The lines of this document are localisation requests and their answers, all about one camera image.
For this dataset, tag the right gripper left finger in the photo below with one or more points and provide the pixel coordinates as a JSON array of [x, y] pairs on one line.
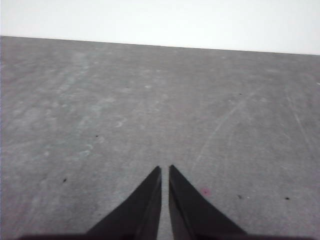
[[140, 215]]

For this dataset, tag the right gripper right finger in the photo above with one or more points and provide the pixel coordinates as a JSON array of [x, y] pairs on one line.
[[192, 215]]

